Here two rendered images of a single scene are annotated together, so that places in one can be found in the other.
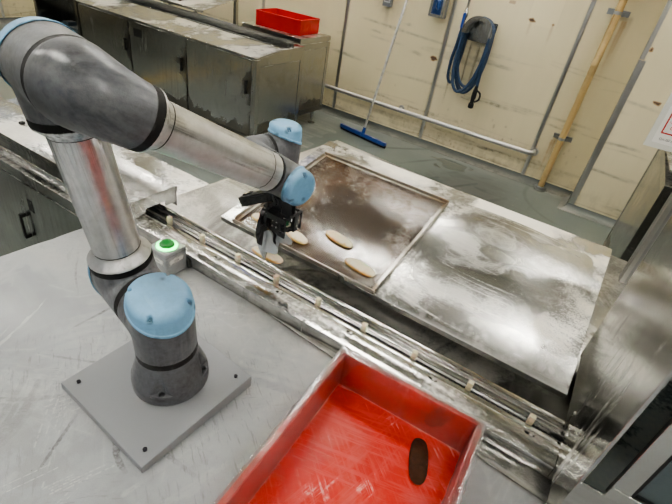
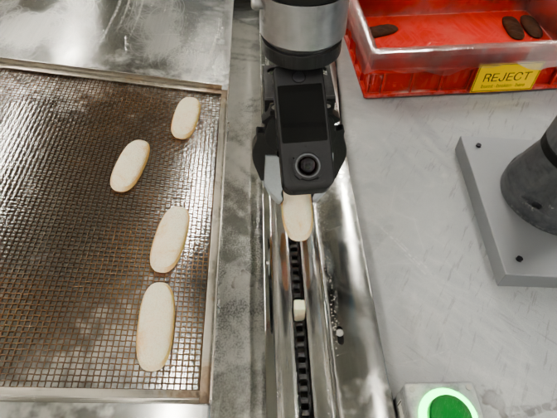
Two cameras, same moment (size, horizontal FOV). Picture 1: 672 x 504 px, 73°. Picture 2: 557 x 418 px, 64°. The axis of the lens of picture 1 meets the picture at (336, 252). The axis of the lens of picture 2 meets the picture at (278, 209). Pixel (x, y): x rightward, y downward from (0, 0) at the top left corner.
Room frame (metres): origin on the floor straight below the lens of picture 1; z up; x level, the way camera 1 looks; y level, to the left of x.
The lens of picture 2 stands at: (1.17, 0.47, 1.35)
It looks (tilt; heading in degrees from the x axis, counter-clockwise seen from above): 51 degrees down; 241
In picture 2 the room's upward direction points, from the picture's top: straight up
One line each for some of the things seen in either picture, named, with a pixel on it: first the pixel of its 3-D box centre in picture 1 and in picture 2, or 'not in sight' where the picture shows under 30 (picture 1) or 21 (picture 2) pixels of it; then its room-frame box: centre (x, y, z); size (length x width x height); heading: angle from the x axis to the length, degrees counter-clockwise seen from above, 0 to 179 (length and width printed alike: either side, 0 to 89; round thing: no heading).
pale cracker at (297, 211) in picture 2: (267, 253); (297, 206); (0.98, 0.18, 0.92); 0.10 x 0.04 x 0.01; 63
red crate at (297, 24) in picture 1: (287, 21); not in sight; (4.75, 0.84, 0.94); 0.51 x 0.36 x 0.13; 67
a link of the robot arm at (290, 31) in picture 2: not in sight; (299, 12); (0.98, 0.16, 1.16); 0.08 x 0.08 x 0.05
